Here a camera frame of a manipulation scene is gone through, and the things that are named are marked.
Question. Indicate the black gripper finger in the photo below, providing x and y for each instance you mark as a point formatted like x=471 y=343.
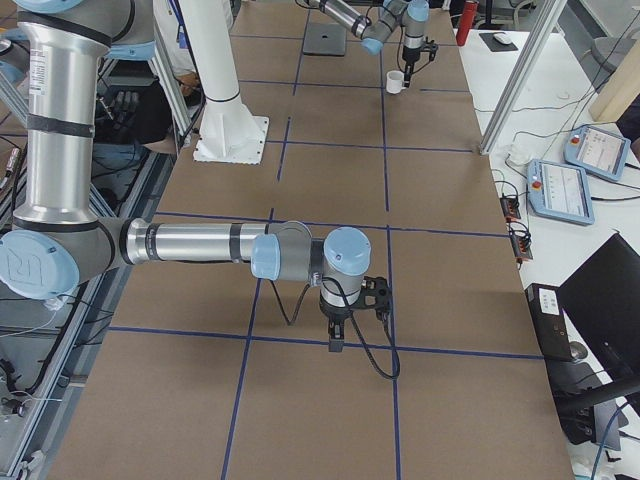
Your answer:
x=336 y=338
x=407 y=75

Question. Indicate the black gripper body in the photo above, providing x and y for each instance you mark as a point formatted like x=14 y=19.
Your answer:
x=410 y=54
x=334 y=312

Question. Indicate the white ceramic mug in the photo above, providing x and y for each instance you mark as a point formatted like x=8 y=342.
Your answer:
x=395 y=82

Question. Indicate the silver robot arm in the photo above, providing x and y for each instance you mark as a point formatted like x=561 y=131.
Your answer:
x=57 y=242
x=410 y=16

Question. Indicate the grey closed laptop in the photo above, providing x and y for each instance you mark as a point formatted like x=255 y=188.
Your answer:
x=324 y=39

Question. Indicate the black open laptop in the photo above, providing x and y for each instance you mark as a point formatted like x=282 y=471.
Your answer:
x=601 y=299

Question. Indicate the red water bottle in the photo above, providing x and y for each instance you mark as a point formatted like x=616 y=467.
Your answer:
x=466 y=21

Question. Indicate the black mouse pad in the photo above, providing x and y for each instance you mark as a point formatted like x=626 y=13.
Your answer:
x=495 y=46

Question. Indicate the white computer mouse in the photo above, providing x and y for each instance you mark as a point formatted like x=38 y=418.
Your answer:
x=502 y=38

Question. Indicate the far orange black adapter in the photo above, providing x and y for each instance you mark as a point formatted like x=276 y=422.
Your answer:
x=510 y=208

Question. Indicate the orange black adapter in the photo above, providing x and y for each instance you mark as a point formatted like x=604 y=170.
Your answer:
x=520 y=238
x=510 y=208

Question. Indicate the near teach pendant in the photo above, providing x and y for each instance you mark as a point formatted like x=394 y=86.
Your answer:
x=559 y=191

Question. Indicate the teach pendant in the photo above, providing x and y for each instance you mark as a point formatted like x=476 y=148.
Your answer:
x=559 y=191
x=598 y=152

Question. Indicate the near orange black adapter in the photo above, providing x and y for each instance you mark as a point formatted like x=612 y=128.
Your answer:
x=520 y=238

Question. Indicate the far teach pendant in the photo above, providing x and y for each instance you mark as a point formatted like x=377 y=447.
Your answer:
x=598 y=152

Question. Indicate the black computer box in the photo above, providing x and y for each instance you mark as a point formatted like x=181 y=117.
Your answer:
x=548 y=320

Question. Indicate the wooden board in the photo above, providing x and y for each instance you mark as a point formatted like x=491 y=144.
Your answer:
x=620 y=91

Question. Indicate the person in white shirt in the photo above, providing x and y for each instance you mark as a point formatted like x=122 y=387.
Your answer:
x=172 y=35

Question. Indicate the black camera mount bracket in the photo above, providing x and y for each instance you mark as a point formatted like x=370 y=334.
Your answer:
x=375 y=294

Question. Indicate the aluminium frame post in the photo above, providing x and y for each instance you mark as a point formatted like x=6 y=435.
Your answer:
x=536 y=40

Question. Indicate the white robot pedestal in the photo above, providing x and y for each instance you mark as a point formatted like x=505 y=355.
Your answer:
x=228 y=131

